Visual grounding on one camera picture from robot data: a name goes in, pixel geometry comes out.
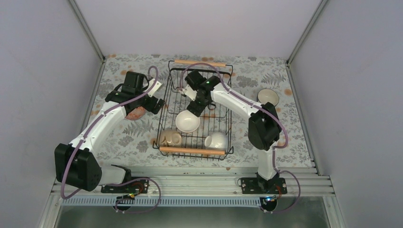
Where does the orange bowl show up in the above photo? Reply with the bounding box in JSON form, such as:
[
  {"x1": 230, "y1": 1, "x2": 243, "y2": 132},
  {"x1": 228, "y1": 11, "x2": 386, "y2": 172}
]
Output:
[{"x1": 175, "y1": 110, "x2": 201, "y2": 133}]

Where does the black wire dish rack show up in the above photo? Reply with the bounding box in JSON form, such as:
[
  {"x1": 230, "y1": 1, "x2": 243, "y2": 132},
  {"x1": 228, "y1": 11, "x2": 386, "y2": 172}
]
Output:
[{"x1": 153, "y1": 60, "x2": 233, "y2": 161}]

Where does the teal and white bowl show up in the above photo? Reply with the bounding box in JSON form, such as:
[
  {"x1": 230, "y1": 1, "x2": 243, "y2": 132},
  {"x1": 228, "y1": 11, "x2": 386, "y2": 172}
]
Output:
[{"x1": 257, "y1": 89, "x2": 279, "y2": 106}]

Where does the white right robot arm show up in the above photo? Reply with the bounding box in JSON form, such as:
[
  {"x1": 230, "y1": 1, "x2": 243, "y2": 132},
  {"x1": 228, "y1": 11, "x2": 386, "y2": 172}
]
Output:
[{"x1": 182, "y1": 70, "x2": 282, "y2": 193}]

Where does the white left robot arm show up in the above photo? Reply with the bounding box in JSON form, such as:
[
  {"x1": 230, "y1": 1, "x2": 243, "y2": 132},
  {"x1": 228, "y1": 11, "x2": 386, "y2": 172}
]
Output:
[{"x1": 54, "y1": 71, "x2": 164, "y2": 192}]

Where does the floral patterned table mat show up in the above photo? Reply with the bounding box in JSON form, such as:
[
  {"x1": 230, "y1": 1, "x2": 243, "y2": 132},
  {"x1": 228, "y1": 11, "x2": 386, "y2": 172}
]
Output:
[{"x1": 91, "y1": 54, "x2": 311, "y2": 168}]

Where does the beige bowl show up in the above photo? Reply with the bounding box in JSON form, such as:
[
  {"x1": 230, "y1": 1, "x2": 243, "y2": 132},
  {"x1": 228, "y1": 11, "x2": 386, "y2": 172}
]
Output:
[{"x1": 159, "y1": 130, "x2": 182, "y2": 147}]

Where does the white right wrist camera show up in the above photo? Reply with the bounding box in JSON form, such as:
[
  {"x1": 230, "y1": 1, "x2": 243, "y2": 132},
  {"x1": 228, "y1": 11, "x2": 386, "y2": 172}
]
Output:
[{"x1": 179, "y1": 85, "x2": 197, "y2": 101}]

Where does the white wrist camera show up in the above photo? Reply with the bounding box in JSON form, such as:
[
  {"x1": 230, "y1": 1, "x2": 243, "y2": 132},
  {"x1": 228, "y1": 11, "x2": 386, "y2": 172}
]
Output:
[
  {"x1": 146, "y1": 78, "x2": 163, "y2": 97},
  {"x1": 179, "y1": 85, "x2": 197, "y2": 101}
]

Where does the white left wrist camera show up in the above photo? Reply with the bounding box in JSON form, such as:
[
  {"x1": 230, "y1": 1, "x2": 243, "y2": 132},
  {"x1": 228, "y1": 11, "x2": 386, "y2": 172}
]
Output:
[{"x1": 146, "y1": 78, "x2": 163, "y2": 97}]

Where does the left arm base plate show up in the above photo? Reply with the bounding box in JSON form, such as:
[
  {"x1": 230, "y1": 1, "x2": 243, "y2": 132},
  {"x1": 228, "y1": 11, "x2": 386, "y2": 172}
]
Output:
[{"x1": 101, "y1": 179, "x2": 149, "y2": 194}]

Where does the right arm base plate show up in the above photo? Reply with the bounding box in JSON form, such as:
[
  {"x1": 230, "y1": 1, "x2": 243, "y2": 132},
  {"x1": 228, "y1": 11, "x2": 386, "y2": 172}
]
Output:
[{"x1": 237, "y1": 177, "x2": 288, "y2": 194}]

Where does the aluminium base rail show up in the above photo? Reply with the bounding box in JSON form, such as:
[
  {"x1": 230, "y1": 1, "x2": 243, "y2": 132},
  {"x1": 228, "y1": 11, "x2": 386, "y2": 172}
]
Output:
[{"x1": 39, "y1": 167, "x2": 345, "y2": 228}]

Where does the aluminium frame post left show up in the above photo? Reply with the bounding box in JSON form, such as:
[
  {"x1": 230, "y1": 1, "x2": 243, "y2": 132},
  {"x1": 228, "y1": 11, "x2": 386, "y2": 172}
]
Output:
[{"x1": 67, "y1": 0, "x2": 105, "y2": 62}]

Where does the aluminium frame post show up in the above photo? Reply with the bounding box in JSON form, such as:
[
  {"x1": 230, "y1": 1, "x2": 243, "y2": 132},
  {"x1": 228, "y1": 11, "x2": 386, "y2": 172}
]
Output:
[
  {"x1": 67, "y1": 0, "x2": 105, "y2": 62},
  {"x1": 287, "y1": 0, "x2": 329, "y2": 67}
]

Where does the aluminium frame post right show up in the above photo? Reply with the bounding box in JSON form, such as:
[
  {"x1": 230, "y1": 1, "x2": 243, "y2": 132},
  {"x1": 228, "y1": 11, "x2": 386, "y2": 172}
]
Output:
[{"x1": 287, "y1": 0, "x2": 329, "y2": 67}]

